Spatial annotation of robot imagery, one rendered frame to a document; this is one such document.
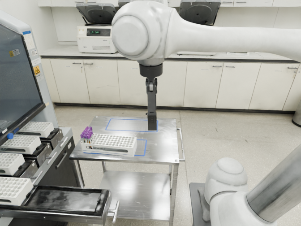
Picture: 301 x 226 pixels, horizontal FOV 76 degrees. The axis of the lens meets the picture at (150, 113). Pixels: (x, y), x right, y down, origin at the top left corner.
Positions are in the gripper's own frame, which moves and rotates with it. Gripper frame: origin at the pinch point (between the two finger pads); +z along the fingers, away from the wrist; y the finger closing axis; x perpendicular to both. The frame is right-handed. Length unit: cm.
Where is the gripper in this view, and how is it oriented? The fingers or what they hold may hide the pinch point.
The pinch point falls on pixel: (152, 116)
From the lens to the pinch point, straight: 71.9
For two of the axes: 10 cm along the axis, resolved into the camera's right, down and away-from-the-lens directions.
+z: 0.3, 8.5, 5.3
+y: 0.2, -5.3, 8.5
